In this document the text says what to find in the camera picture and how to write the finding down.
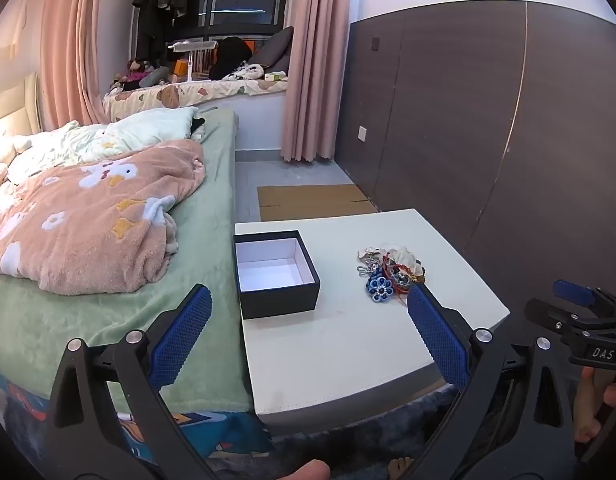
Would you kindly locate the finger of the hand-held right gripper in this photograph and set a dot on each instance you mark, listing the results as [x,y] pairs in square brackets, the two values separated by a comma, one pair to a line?
[573,292]
[550,315]

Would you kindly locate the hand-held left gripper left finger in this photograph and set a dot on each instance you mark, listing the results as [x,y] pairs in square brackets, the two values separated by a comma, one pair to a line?
[180,332]

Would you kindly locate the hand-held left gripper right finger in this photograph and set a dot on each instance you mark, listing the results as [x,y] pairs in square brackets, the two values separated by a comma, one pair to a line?
[438,335]

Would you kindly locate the blue flower ornament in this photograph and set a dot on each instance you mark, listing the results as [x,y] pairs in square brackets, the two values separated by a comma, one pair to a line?
[380,287]

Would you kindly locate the white cloth pouch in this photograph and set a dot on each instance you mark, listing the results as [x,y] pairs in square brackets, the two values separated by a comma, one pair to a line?
[399,255]

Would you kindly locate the black jewelry box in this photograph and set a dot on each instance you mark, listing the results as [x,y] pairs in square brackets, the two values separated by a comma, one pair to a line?
[278,302]

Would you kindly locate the person's right hand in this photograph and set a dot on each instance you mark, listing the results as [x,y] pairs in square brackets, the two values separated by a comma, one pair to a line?
[587,385]

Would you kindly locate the white low table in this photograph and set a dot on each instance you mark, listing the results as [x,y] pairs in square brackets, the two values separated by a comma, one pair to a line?
[363,350]

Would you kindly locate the green bed sheet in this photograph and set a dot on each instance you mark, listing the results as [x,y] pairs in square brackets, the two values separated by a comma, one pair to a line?
[208,240]

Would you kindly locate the cartoon printed bed sheet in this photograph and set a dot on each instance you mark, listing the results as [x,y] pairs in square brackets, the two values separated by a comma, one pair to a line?
[228,430]

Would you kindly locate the pink floral fleece blanket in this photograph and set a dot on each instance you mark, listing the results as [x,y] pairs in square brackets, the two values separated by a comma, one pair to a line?
[88,240]

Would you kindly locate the person's right foot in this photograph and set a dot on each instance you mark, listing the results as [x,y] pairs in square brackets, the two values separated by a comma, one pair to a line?
[400,467]

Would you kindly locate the dark blue rug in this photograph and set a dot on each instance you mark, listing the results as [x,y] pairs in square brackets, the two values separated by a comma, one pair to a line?
[348,450]

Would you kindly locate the flat cardboard sheet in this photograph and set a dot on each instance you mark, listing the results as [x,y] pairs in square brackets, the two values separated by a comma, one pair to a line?
[313,202]

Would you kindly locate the person's left leg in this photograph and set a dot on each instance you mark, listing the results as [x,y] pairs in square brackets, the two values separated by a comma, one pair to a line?
[308,471]

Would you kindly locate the pale green pillow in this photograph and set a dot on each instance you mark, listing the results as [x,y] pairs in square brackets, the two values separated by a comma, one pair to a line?
[148,127]

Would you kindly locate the small black cloth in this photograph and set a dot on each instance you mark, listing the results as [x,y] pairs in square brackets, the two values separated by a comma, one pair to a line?
[198,124]

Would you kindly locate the white star print quilt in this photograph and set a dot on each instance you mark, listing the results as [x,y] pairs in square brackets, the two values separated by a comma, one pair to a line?
[43,160]

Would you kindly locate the bear print window seat mat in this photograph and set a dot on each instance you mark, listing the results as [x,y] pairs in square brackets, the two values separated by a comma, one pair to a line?
[188,92]

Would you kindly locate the cream plush toy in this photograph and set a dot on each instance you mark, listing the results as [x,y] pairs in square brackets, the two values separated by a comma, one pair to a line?
[0,157]

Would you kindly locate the pile of plush toys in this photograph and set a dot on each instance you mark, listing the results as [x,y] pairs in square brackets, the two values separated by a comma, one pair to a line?
[138,75]

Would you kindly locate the orange box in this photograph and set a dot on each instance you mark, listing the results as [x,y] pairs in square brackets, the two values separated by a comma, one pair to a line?
[178,67]

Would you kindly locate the black and white patterned cloth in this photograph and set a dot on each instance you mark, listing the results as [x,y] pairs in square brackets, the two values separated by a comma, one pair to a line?
[243,71]

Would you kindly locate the pale green small box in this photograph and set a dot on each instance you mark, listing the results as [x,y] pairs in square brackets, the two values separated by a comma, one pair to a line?
[276,76]

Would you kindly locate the black bag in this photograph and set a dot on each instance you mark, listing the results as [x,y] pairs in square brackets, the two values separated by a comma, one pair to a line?
[233,55]

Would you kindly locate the white desk lamp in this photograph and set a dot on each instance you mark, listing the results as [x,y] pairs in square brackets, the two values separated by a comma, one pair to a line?
[190,47]

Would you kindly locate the grey cushion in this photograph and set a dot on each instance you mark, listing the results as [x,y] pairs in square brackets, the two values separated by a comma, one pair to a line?
[275,50]

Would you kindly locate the pink curtain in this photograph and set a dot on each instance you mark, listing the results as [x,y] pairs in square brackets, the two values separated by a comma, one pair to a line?
[313,60]
[68,35]

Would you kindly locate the white wall socket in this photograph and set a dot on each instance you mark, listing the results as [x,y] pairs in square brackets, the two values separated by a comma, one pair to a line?
[361,133]

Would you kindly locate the dark wall switch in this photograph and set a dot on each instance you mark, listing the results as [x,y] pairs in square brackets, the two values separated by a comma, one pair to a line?
[375,43]

